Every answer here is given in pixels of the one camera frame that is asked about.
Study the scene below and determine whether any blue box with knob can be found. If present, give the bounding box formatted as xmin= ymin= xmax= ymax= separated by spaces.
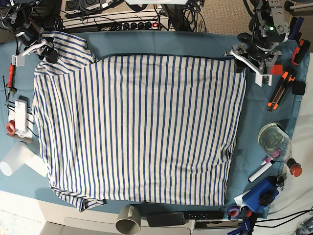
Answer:
xmin=243 ymin=176 xmax=279 ymax=213

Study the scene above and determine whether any red tape roll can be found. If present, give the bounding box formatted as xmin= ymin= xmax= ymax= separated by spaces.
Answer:
xmin=5 ymin=120 xmax=16 ymax=135

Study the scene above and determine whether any clear bottle red cap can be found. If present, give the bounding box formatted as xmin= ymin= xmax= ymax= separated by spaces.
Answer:
xmin=258 ymin=122 xmax=303 ymax=177

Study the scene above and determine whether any black power strip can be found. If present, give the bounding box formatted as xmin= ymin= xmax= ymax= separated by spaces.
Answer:
xmin=99 ymin=22 xmax=169 ymax=31

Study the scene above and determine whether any orange black clamp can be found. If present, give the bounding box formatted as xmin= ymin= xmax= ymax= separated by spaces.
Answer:
xmin=291 ymin=39 xmax=311 ymax=66

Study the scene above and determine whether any blue spring clamp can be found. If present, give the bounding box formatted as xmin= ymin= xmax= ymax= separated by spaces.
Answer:
xmin=288 ymin=17 xmax=304 ymax=42

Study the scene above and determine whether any white blister pack box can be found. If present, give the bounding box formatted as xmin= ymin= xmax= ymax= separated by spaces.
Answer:
xmin=15 ymin=99 xmax=27 ymax=135

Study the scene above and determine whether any orange black utility knife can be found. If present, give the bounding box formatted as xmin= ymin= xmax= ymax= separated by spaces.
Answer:
xmin=267 ymin=68 xmax=297 ymax=112

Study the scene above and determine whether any blue clamp bottom edge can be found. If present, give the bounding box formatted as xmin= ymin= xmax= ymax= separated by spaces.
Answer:
xmin=227 ymin=219 xmax=256 ymax=235

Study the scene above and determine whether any red cube block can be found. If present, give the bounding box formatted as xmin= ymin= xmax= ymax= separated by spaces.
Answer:
xmin=270 ymin=64 xmax=283 ymax=75

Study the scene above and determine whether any grey ceramic mug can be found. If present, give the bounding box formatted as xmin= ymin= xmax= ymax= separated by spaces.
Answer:
xmin=115 ymin=205 xmax=141 ymax=235

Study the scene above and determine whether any black square block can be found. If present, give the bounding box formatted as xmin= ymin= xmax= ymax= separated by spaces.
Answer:
xmin=292 ymin=81 xmax=306 ymax=96

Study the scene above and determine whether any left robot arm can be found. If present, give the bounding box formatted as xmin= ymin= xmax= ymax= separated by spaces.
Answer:
xmin=224 ymin=0 xmax=290 ymax=87

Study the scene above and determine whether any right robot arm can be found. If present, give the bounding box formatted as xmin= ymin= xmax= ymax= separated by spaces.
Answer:
xmin=0 ymin=0 xmax=58 ymax=67

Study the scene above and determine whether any white marker pen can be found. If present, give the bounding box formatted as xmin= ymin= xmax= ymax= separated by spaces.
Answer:
xmin=248 ymin=157 xmax=275 ymax=183

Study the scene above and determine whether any blue white striped T-shirt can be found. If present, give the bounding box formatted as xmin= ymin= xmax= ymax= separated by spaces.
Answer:
xmin=32 ymin=32 xmax=246 ymax=211

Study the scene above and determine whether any red handled screwdriver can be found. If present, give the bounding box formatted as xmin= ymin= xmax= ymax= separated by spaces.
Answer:
xmin=7 ymin=64 xmax=15 ymax=99

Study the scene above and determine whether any white paper roll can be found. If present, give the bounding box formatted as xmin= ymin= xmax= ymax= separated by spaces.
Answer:
xmin=0 ymin=141 xmax=48 ymax=178

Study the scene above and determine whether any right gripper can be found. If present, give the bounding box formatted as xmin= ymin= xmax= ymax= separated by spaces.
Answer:
xmin=12 ymin=24 xmax=58 ymax=67

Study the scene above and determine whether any black smartphone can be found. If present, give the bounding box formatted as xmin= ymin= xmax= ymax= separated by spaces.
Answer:
xmin=146 ymin=211 xmax=185 ymax=227

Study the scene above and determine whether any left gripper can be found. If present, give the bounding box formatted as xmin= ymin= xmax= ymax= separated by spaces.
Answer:
xmin=224 ymin=44 xmax=282 ymax=86

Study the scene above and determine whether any purple tape roll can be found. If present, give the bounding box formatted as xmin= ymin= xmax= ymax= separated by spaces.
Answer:
xmin=226 ymin=206 xmax=240 ymax=218

